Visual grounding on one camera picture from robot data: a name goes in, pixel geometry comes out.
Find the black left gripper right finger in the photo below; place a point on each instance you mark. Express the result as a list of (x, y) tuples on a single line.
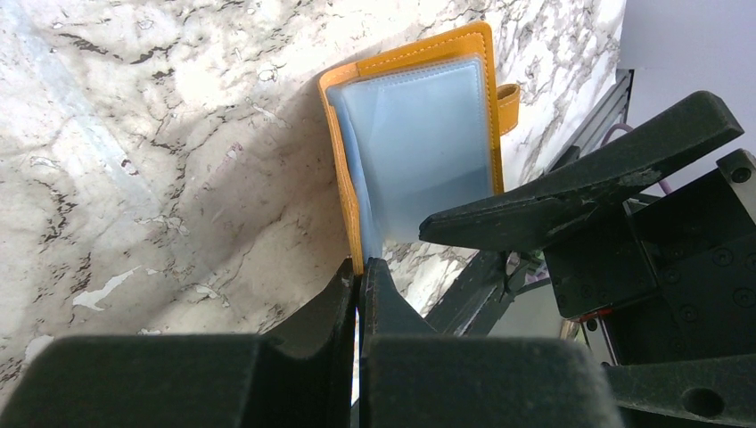
[(412, 376)]

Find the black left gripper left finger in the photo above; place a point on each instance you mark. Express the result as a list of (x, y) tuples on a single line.
[(298, 374)]

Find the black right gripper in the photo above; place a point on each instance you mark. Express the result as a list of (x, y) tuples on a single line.
[(671, 284)]

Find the yellow leather card holder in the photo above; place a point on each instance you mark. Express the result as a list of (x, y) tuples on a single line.
[(416, 130)]

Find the aluminium table frame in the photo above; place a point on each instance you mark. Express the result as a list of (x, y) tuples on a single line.
[(508, 294)]

